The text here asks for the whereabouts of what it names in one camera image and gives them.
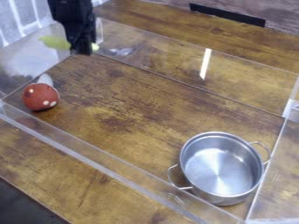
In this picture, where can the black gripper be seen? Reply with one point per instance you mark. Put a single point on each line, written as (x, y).
(74, 15)

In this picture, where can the green handled metal spoon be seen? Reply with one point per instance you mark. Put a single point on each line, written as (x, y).
(60, 44)

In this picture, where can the red toy mushroom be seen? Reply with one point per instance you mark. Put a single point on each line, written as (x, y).
(40, 95)

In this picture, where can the black strip on table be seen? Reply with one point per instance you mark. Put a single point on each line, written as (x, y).
(228, 15)

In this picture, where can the stainless steel pot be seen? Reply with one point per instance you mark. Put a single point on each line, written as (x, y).
(220, 167)

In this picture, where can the clear acrylic triangular bracket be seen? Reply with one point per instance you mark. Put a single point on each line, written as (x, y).
(98, 31)

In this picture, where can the clear acrylic enclosure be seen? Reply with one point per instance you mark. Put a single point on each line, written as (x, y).
(173, 74)

